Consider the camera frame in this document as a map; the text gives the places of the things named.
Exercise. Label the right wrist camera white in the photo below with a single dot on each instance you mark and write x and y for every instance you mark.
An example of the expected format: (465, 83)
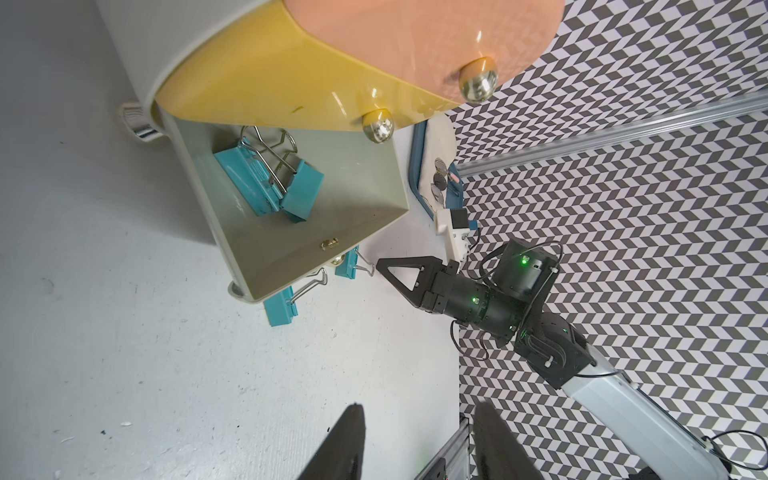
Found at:
(456, 228)

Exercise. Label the orange pink top drawer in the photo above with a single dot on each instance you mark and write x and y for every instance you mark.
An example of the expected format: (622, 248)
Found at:
(427, 43)

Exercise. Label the aluminium front rail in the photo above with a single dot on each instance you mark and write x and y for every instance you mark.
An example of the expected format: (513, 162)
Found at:
(452, 461)

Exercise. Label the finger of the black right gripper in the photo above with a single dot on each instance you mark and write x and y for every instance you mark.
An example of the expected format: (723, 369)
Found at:
(413, 278)

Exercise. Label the teal blue tray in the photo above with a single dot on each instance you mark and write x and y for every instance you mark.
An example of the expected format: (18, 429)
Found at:
(455, 194)

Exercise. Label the yellow drawer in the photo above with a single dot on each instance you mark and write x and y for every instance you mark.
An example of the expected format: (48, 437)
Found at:
(265, 70)

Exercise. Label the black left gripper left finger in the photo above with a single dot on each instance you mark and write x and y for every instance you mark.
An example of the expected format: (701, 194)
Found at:
(341, 454)

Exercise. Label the green binder clip top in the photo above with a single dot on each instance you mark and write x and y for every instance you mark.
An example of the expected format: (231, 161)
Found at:
(353, 262)

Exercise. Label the cream round drawer cabinet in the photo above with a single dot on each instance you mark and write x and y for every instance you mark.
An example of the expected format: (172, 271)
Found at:
(153, 38)

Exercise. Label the grey green bottom drawer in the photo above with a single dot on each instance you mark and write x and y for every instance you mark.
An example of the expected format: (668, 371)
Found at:
(362, 193)

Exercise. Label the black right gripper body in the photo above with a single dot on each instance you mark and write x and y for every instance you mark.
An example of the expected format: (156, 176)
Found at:
(470, 302)

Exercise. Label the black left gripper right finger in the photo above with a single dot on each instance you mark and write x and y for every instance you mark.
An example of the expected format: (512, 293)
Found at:
(498, 454)

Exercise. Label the green binder clip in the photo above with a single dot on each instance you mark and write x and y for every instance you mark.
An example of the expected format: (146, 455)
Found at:
(281, 308)
(252, 175)
(353, 262)
(301, 193)

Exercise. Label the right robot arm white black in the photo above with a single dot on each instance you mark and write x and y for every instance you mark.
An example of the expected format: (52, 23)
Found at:
(561, 355)

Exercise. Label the aluminium corner post right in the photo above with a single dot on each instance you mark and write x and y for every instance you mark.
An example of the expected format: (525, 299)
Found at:
(687, 118)

